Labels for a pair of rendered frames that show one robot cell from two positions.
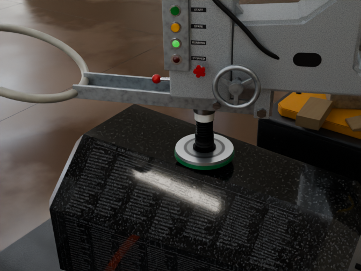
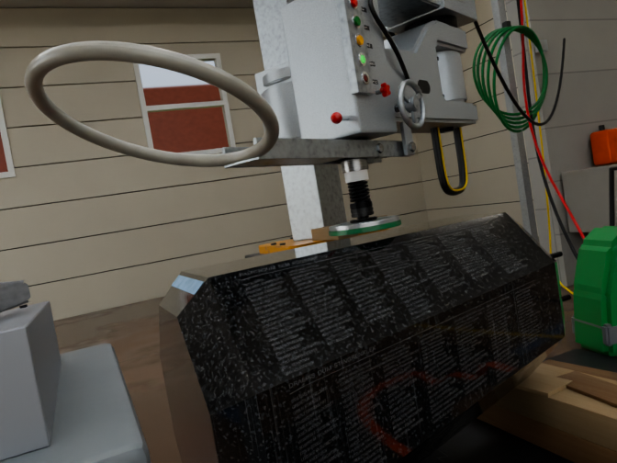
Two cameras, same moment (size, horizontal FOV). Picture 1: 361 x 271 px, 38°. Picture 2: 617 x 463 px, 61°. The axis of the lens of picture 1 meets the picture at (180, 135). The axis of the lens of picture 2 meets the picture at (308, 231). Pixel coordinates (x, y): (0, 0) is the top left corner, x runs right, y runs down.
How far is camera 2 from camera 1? 1.92 m
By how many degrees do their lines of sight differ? 63
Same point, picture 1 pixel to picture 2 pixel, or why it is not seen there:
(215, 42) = (379, 63)
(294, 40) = (415, 68)
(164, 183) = (369, 265)
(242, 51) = (393, 77)
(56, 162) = not seen: outside the picture
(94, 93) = (281, 147)
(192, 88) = (375, 118)
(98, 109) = not seen: outside the picture
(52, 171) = not seen: outside the picture
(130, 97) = (315, 149)
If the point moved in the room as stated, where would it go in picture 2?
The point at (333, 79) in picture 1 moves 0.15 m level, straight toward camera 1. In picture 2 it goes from (438, 105) to (477, 94)
